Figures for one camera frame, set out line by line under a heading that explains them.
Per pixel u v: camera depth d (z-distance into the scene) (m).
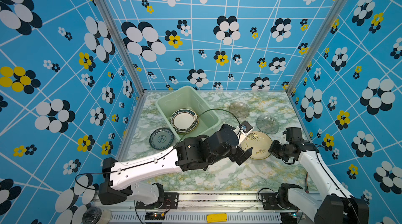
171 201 0.73
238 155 0.52
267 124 1.02
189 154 0.42
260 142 0.89
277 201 0.72
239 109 1.09
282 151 0.70
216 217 0.68
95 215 0.62
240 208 0.72
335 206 0.39
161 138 0.94
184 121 0.99
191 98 1.02
